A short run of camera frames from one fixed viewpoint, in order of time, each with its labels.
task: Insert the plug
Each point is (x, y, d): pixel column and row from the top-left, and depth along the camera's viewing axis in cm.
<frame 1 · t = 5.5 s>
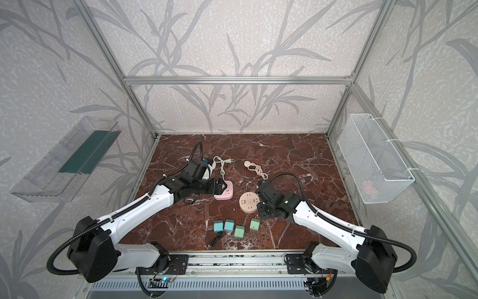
left hand: (222, 180, 82), fingers open
right hand: (262, 203, 81), fingers open
pink square power strip: (228, 193, 93), point 3 cm above the table
beige round power strip: (248, 202, 91), point 3 cm above the table
teal plug adapter far left: (218, 226, 84), on the table
teal plug adapter: (229, 225, 84), point 2 cm above the table
green plug adapter: (239, 231, 82), point 2 cm above the table
green plug adapter right: (254, 224, 84), point 2 cm above the table

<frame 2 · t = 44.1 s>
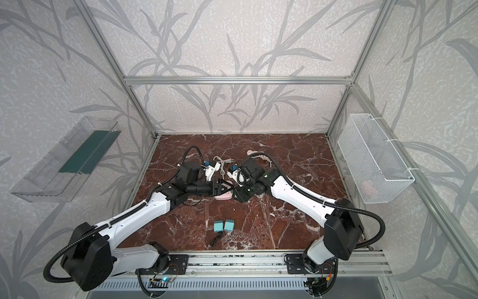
left hand: (232, 184, 76), fingers open
right hand: (237, 187, 80), fingers open
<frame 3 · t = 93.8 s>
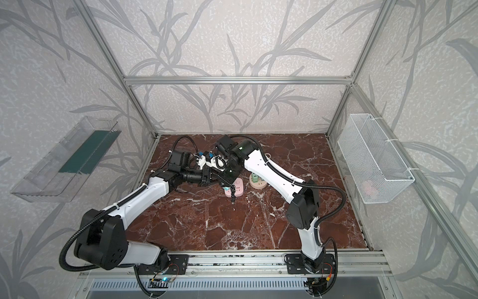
left hand: (224, 175, 76), fingers open
right hand: (224, 173, 79), fingers open
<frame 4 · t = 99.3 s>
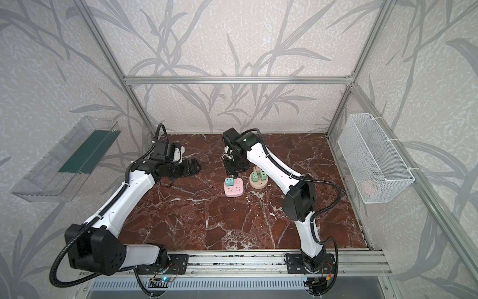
left hand: (195, 164, 82), fingers open
right hand: (230, 166, 83), fingers open
